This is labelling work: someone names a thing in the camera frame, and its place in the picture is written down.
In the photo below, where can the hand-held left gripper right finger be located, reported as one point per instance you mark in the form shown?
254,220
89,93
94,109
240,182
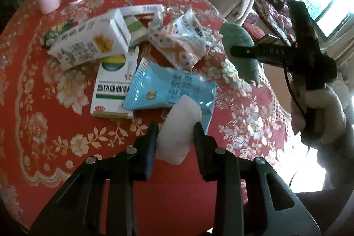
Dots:
199,147

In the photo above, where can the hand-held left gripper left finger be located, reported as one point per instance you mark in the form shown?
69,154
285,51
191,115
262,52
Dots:
150,147

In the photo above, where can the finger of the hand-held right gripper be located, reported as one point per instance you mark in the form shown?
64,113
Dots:
249,51
276,39

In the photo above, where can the green fabric scrap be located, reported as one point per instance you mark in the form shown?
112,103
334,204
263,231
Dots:
243,37

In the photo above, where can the white soft packet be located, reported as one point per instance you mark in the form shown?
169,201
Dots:
177,128

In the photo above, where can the rainbow print medicine box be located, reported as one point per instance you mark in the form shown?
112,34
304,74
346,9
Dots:
110,86

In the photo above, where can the green white tissue pack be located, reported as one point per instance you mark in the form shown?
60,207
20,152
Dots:
137,30

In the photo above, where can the person's right forearm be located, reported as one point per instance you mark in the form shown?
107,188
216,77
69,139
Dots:
337,164

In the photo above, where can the person's right hand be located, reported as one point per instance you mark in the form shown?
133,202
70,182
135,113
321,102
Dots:
330,111

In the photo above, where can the pile of floral clothes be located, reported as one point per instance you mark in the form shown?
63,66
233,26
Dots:
273,14

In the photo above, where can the light blue snack packet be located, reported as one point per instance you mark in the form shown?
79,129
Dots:
166,86

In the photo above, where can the orange white plastic wrapper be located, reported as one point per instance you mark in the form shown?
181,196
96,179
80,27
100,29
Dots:
179,39

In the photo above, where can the long white medicine box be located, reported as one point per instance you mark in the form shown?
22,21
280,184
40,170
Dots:
143,9

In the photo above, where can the red floral tablecloth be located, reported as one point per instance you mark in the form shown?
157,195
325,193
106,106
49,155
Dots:
41,114

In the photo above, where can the white milk carton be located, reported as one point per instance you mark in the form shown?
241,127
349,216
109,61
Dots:
88,39

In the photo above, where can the green snack packet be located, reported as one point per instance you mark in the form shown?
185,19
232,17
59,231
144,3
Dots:
56,34

